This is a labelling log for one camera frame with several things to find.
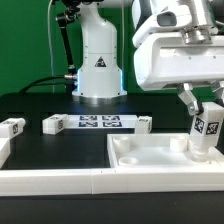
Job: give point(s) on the white square table top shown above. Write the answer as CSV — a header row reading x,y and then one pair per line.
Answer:
x,y
148,150

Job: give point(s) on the white U-shaped fence wall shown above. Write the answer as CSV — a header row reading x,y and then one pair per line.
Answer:
x,y
107,180

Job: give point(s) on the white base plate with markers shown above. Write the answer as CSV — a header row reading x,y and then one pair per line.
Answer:
x,y
101,121

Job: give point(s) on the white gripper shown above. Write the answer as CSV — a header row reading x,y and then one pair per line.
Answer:
x,y
164,60

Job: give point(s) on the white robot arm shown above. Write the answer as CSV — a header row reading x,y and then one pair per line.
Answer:
x,y
99,78

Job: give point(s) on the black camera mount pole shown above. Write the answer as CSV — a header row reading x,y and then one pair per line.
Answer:
x,y
63,19

